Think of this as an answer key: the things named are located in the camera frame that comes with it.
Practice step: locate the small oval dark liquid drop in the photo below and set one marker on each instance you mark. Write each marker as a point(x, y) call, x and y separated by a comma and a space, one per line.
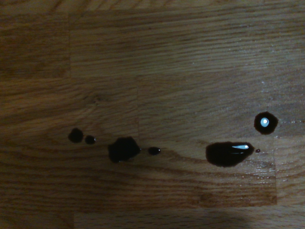
point(154, 150)

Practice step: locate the medium irregular dark liquid puddle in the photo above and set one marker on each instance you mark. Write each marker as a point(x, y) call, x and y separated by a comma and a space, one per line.
point(122, 149)

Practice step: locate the small round dark liquid drop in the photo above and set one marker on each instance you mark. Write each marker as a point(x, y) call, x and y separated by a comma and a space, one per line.
point(75, 135)
point(89, 139)

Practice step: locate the large elongated dark liquid puddle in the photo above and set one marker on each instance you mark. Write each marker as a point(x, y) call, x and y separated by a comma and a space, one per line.
point(221, 155)

